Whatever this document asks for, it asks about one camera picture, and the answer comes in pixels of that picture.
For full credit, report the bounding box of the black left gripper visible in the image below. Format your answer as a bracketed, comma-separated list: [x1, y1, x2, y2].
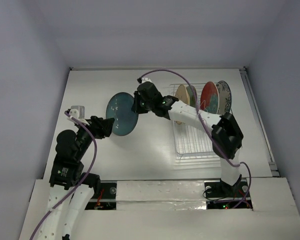
[75, 114, 114, 158]

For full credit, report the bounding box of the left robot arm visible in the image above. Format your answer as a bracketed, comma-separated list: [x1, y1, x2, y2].
[30, 110, 115, 240]

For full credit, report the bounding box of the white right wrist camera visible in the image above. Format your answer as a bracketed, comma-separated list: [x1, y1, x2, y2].
[137, 77, 152, 84]

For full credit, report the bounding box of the beige floral plate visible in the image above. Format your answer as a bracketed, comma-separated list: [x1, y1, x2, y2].
[174, 84, 191, 125]

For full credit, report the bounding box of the white wire dish rack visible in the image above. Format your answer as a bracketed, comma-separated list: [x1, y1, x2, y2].
[172, 83, 217, 160]

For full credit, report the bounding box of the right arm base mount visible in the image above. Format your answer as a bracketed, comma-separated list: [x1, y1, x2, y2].
[202, 177, 253, 210]

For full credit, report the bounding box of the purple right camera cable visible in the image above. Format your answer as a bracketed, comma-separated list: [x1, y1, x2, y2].
[137, 69, 252, 210]

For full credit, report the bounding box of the red plate with teal flower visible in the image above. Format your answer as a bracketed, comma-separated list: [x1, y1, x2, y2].
[200, 81, 219, 114]

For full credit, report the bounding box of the dark teal plate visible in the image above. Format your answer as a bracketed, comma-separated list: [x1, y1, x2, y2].
[105, 92, 139, 136]

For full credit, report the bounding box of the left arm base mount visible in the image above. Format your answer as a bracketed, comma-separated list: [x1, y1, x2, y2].
[85, 181, 117, 211]

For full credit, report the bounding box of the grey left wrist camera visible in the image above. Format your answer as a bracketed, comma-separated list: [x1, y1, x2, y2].
[65, 105, 85, 123]

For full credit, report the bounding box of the white foam block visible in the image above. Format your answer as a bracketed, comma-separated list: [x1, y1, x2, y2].
[115, 180, 207, 211]

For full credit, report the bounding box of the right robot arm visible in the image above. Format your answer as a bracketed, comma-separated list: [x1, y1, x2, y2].
[131, 79, 244, 196]

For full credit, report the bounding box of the green plate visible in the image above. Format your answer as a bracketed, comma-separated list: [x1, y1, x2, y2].
[186, 85, 197, 108]

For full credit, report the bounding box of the purple camera cable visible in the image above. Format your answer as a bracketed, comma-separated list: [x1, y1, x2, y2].
[28, 111, 99, 240]
[137, 69, 252, 210]

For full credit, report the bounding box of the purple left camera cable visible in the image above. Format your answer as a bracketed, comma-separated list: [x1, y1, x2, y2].
[28, 111, 99, 240]

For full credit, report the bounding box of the white blue patterned plate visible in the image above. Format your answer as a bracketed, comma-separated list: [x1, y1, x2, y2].
[216, 80, 232, 115]

